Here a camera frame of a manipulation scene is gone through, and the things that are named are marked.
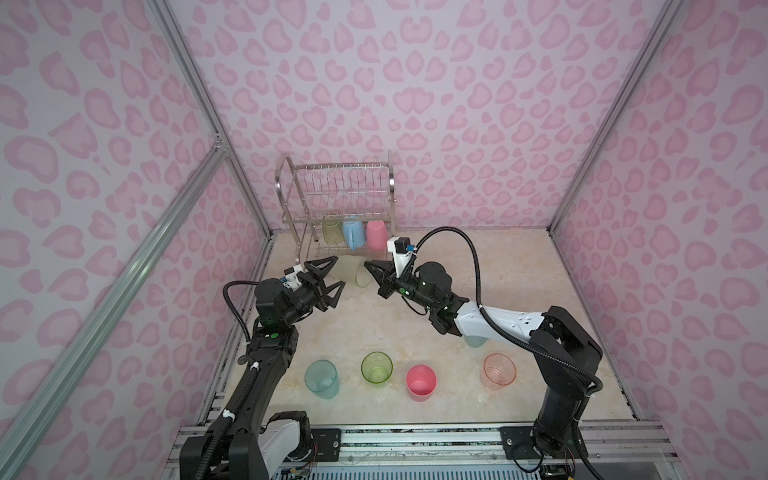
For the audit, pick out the teal plastic cup left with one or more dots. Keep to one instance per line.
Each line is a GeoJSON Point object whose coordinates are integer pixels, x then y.
{"type": "Point", "coordinates": [321, 378]}

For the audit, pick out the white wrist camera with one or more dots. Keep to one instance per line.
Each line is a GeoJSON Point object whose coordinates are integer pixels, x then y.
{"type": "Point", "coordinates": [291, 277]}
{"type": "Point", "coordinates": [403, 256]}

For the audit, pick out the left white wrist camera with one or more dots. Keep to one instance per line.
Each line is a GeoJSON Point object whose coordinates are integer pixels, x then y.
{"type": "Point", "coordinates": [291, 277]}

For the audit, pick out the left aluminium frame beam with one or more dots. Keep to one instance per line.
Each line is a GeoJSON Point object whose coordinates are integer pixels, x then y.
{"type": "Point", "coordinates": [40, 412]}

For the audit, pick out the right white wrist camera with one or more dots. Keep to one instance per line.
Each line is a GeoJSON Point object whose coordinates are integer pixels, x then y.
{"type": "Point", "coordinates": [403, 256]}

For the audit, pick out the pink plastic cup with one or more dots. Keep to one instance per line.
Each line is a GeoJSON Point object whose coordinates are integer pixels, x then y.
{"type": "Point", "coordinates": [377, 235]}
{"type": "Point", "coordinates": [421, 382]}

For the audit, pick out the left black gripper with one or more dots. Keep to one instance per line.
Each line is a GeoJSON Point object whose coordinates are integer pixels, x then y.
{"type": "Point", "coordinates": [323, 300]}

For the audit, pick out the yellow-green plastic cup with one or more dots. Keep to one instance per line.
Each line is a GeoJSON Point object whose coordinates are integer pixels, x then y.
{"type": "Point", "coordinates": [351, 270]}

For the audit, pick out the clear peach plastic cup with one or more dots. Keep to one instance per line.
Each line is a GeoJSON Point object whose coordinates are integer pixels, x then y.
{"type": "Point", "coordinates": [498, 371]}

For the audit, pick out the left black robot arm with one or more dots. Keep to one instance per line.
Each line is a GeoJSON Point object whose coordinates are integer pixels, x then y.
{"type": "Point", "coordinates": [242, 443]}

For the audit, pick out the teal plastic cup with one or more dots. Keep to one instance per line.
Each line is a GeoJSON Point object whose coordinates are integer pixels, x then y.
{"type": "Point", "coordinates": [321, 378]}
{"type": "Point", "coordinates": [475, 341]}

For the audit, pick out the teal plastic cup right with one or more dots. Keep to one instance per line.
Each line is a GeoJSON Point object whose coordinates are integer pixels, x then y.
{"type": "Point", "coordinates": [475, 341]}

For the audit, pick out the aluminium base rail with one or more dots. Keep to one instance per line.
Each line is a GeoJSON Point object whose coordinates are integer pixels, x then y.
{"type": "Point", "coordinates": [615, 450]}

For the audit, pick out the green plastic cup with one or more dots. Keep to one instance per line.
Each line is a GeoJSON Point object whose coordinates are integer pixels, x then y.
{"type": "Point", "coordinates": [376, 367]}
{"type": "Point", "coordinates": [332, 231]}

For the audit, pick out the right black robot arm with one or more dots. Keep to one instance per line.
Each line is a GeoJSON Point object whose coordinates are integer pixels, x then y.
{"type": "Point", "coordinates": [566, 355]}

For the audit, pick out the chrome wire dish rack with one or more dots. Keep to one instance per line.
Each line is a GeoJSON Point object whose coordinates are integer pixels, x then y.
{"type": "Point", "coordinates": [312, 195]}

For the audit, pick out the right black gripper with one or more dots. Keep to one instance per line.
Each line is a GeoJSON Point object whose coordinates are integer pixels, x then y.
{"type": "Point", "coordinates": [386, 279]}

